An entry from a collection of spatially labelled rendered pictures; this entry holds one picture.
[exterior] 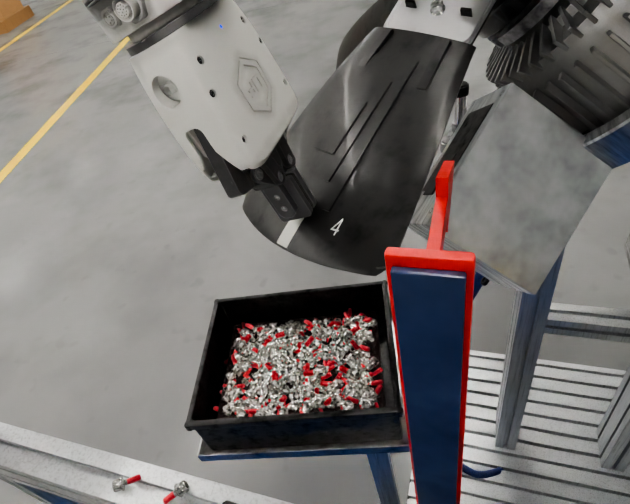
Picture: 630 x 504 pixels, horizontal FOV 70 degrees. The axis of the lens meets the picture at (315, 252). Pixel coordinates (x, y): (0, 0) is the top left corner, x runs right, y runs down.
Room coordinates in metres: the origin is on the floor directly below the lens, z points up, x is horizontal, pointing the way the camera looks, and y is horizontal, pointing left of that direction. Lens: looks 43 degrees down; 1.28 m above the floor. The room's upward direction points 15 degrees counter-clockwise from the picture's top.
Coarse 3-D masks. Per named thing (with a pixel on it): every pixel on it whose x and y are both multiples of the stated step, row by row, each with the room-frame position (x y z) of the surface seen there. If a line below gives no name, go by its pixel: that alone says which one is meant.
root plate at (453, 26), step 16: (400, 0) 0.46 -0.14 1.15; (416, 0) 0.45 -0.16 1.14; (432, 0) 0.44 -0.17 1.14; (448, 0) 0.43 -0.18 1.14; (464, 0) 0.42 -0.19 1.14; (480, 0) 0.41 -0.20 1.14; (400, 16) 0.45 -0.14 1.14; (416, 16) 0.44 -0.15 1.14; (432, 16) 0.43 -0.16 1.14; (448, 16) 0.42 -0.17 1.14; (464, 16) 0.41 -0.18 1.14; (480, 16) 0.40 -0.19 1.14; (432, 32) 0.41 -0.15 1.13; (448, 32) 0.40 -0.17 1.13; (464, 32) 0.39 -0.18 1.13
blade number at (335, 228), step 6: (336, 210) 0.29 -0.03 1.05; (336, 216) 0.29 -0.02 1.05; (342, 216) 0.29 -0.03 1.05; (348, 216) 0.28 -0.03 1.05; (330, 222) 0.29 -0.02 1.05; (336, 222) 0.28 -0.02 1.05; (342, 222) 0.28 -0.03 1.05; (348, 222) 0.28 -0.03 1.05; (330, 228) 0.28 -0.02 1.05; (336, 228) 0.28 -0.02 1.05; (342, 228) 0.27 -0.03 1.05; (324, 234) 0.28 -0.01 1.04; (330, 234) 0.28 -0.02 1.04; (336, 234) 0.27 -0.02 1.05; (342, 234) 0.27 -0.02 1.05; (330, 240) 0.27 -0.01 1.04; (336, 240) 0.27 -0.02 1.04
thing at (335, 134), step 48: (384, 48) 0.42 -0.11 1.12; (432, 48) 0.39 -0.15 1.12; (336, 96) 0.41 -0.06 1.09; (384, 96) 0.37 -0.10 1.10; (432, 96) 0.35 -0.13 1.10; (288, 144) 0.41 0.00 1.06; (336, 144) 0.36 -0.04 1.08; (384, 144) 0.33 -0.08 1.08; (432, 144) 0.30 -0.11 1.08; (336, 192) 0.31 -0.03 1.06; (384, 192) 0.28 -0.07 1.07; (384, 240) 0.24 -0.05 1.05
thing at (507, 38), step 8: (536, 0) 0.41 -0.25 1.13; (544, 0) 0.39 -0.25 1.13; (552, 0) 0.39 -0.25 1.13; (528, 8) 0.41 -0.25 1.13; (536, 8) 0.40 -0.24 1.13; (544, 8) 0.39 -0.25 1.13; (520, 16) 0.42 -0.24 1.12; (528, 16) 0.40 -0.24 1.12; (536, 16) 0.40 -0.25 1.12; (512, 24) 0.42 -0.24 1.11; (520, 24) 0.41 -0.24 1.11; (528, 24) 0.40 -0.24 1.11; (504, 32) 0.43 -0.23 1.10; (512, 32) 0.41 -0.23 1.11; (520, 32) 0.41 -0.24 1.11; (496, 40) 0.44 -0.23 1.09; (504, 40) 0.43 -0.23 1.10; (512, 40) 0.42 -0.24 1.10
